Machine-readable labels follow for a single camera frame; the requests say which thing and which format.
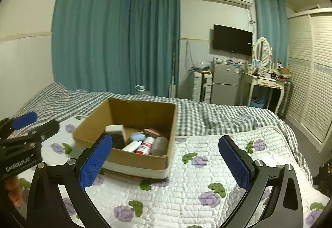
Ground teal corner curtain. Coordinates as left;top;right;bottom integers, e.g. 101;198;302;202
128;0;181;97

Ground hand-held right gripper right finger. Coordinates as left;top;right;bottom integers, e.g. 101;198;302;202
218;135;304;228

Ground person's left hand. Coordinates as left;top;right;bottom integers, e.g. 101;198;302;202
6;175;22;205

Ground brown cardboard box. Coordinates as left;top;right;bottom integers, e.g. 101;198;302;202
72;98;177;179

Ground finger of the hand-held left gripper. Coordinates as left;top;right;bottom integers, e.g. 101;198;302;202
0;120;60;146
0;111;37;138

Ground small cardboard box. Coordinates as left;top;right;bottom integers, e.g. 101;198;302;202
278;67;291;79

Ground wide teal curtain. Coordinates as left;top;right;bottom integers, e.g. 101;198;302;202
52;0;135;94

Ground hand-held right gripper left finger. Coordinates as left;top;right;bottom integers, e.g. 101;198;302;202
26;133;113;228

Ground white mop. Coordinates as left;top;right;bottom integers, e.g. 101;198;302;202
168;36;178;97

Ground grey checked bed sheet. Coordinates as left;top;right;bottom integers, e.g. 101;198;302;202
19;82;312;179

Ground white drawer cabinet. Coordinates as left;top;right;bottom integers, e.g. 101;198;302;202
191;70;213;103

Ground white oval mirror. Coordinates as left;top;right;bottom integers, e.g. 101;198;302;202
254;37;273;67

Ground grey small fridge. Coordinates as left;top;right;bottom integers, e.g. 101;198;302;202
211;61;240;104

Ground light blue rounded object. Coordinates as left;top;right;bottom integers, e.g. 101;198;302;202
130;132;146;142

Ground hanging wall cable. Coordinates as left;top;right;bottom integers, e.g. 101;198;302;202
185;41;195;73

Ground white floral quilt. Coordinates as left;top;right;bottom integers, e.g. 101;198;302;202
5;114;330;228

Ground dark patterned cloth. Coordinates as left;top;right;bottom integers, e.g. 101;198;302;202
312;162;332;192

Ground white dressing table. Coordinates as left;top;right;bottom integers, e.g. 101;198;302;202
240;71;286;114

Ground grey rounded object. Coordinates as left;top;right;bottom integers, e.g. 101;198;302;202
151;137;169;156

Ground dark patterned suitcase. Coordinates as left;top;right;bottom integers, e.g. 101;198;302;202
279;80;293;118

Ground narrow teal curtain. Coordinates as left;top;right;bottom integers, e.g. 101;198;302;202
253;0;289;68

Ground white louvred wardrobe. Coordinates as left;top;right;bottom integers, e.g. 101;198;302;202
285;8;332;146

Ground small white box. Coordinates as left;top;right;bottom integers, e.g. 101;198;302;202
104;124;127;144

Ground black wall television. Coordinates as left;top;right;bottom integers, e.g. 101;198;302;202
213;24;254;56

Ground white bottle red label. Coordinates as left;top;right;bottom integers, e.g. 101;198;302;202
135;136;155;155

